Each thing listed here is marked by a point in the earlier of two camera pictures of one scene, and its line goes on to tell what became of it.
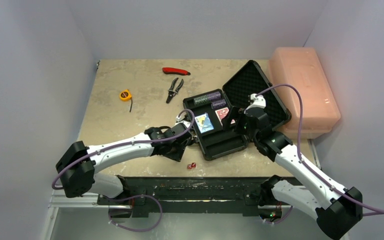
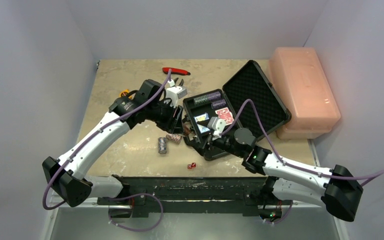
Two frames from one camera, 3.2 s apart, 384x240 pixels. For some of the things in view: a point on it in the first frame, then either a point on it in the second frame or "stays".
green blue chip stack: [201, 100] stays
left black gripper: [177, 155] -> [173, 124]
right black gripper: [242, 117] -> [204, 144]
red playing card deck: [221, 113] stays
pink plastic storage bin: [302, 68] stays
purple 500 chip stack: [218, 103] stays
